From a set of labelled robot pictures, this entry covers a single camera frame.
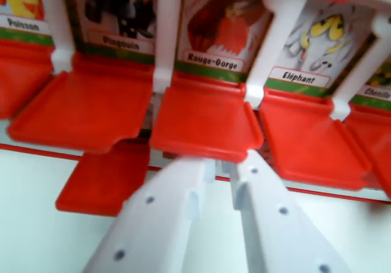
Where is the red plastic flap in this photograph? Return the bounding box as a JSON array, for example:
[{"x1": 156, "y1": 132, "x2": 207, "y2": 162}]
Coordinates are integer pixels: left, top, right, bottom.
[
  {"x1": 148, "y1": 82, "x2": 265, "y2": 164},
  {"x1": 344, "y1": 102, "x2": 391, "y2": 201},
  {"x1": 0, "y1": 37, "x2": 57, "y2": 120},
  {"x1": 54, "y1": 139, "x2": 151, "y2": 218},
  {"x1": 7, "y1": 52, "x2": 156, "y2": 155},
  {"x1": 258, "y1": 87, "x2": 374, "y2": 192}
]

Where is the Chenille picture card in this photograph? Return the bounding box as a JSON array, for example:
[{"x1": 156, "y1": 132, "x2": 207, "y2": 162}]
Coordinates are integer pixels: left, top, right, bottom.
[{"x1": 348, "y1": 32, "x2": 391, "y2": 115}]

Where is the red and white game board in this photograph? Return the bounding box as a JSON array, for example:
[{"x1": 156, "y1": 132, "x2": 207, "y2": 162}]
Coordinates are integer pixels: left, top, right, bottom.
[{"x1": 0, "y1": 0, "x2": 391, "y2": 204}]

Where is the Elephant picture card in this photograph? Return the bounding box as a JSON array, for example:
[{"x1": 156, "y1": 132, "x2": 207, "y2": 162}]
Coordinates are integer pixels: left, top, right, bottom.
[{"x1": 264, "y1": 0, "x2": 379, "y2": 100}]

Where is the Rouge-Gorge picture card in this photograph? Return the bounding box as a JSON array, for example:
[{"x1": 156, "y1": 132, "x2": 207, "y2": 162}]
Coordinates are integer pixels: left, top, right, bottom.
[{"x1": 174, "y1": 0, "x2": 274, "y2": 84}]

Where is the Pingouin picture card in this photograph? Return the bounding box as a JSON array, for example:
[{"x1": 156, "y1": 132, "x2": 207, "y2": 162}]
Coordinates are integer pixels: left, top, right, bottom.
[{"x1": 63, "y1": 0, "x2": 159, "y2": 67}]

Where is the Poisson picture card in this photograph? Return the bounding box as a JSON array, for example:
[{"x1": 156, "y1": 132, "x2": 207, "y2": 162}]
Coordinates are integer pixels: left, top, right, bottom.
[{"x1": 0, "y1": 0, "x2": 56, "y2": 45}]

